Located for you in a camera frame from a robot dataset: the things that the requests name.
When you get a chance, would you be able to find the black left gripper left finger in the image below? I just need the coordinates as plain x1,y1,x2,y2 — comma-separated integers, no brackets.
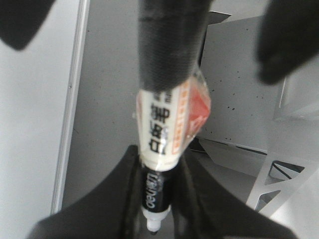
27,145,140,239

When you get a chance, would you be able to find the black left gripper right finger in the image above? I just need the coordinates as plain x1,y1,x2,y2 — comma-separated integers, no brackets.
171,151,297,239

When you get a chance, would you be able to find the black whiteboard marker with label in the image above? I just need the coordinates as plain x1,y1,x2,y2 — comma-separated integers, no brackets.
136,0,211,235

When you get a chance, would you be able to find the white metal stand frame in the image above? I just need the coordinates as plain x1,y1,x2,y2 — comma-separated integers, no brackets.
247,73,319,221

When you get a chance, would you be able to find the white whiteboard with aluminium frame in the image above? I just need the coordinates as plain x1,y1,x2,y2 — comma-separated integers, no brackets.
0,0,91,215

